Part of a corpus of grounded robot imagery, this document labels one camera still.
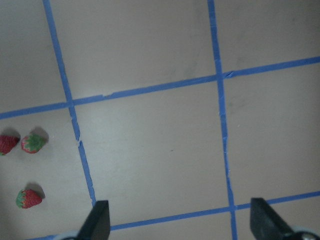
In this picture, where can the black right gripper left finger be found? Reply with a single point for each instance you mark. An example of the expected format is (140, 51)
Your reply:
(97, 223)

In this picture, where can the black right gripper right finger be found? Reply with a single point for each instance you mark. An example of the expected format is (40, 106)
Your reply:
(266, 223)

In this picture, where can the red strawberry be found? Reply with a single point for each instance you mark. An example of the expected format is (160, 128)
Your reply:
(7, 143)
(32, 143)
(27, 198)

